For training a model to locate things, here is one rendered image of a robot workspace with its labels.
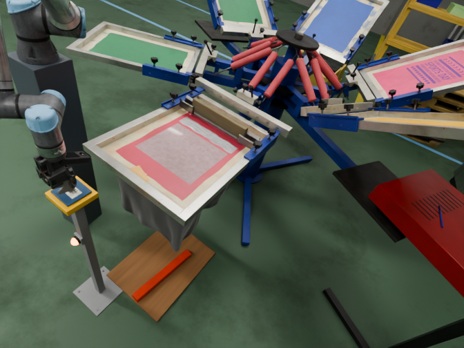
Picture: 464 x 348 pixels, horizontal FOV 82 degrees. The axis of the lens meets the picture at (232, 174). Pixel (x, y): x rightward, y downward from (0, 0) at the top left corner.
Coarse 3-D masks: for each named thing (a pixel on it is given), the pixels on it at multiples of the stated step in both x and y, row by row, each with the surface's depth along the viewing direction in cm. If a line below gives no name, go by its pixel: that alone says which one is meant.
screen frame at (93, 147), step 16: (160, 112) 144; (224, 112) 160; (128, 128) 130; (256, 128) 154; (96, 144) 118; (112, 160) 113; (240, 160) 132; (128, 176) 109; (224, 176) 122; (144, 192) 107; (208, 192) 113; (160, 208) 106; (176, 208) 104; (192, 208) 105
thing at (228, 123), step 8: (192, 104) 151; (200, 104) 147; (208, 104) 148; (200, 112) 150; (208, 112) 147; (216, 112) 144; (216, 120) 147; (224, 120) 143; (232, 120) 142; (224, 128) 146; (232, 128) 143; (240, 128) 140
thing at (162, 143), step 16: (160, 128) 140; (176, 128) 143; (208, 128) 150; (128, 144) 127; (144, 144) 129; (160, 144) 132; (176, 144) 134; (128, 160) 120; (144, 160) 122; (160, 160) 124
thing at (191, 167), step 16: (192, 144) 137; (208, 144) 140; (240, 144) 146; (176, 160) 127; (192, 160) 129; (208, 160) 132; (224, 160) 134; (160, 176) 118; (176, 176) 120; (192, 176) 122; (208, 176) 124; (176, 192) 114; (192, 192) 115
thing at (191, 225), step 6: (228, 186) 162; (222, 192) 150; (216, 198) 148; (210, 204) 147; (198, 216) 140; (192, 222) 135; (186, 228) 132; (192, 228) 142; (186, 234) 144; (180, 246) 142
